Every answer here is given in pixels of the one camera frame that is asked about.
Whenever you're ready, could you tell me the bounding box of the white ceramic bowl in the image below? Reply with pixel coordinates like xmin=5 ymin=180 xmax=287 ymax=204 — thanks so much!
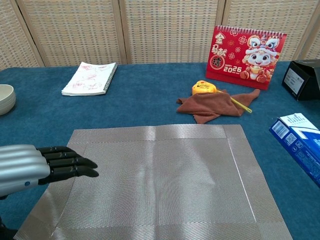
xmin=0 ymin=84 xmax=17 ymax=116

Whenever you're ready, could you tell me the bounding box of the brown cloth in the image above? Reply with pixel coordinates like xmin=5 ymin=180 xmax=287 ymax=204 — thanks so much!
xmin=176 ymin=88 xmax=261 ymax=125

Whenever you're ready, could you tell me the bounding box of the grey woven placemat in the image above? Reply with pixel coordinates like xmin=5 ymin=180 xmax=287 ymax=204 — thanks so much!
xmin=13 ymin=124 xmax=294 ymax=240

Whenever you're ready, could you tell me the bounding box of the red 2026 desk calendar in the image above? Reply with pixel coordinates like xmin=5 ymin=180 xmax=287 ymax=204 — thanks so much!
xmin=205 ymin=24 xmax=288 ymax=90

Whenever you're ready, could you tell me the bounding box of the spiral notebook with red drawings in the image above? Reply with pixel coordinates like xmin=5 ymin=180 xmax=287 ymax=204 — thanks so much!
xmin=61 ymin=62 xmax=119 ymax=97

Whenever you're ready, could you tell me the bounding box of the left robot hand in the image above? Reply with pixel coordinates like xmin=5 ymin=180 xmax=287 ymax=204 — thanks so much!
xmin=0 ymin=144 xmax=99 ymax=201

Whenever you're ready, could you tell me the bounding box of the blue and white carton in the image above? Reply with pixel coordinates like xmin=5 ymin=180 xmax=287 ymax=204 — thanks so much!
xmin=268 ymin=112 xmax=320 ymax=188

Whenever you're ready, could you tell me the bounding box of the black cardboard box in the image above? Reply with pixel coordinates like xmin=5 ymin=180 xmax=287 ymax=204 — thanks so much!
xmin=281 ymin=59 xmax=320 ymax=102

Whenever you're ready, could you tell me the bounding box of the blue felt table cover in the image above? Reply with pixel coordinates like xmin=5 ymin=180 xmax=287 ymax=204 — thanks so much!
xmin=0 ymin=61 xmax=320 ymax=240

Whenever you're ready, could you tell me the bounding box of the yellow tape measure with strap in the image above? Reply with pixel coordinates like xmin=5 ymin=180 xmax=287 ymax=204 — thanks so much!
xmin=191 ymin=79 xmax=253 ymax=114

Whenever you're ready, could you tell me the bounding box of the woven bamboo folding screen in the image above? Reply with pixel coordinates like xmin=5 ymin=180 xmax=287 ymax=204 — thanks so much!
xmin=0 ymin=0 xmax=320 ymax=71

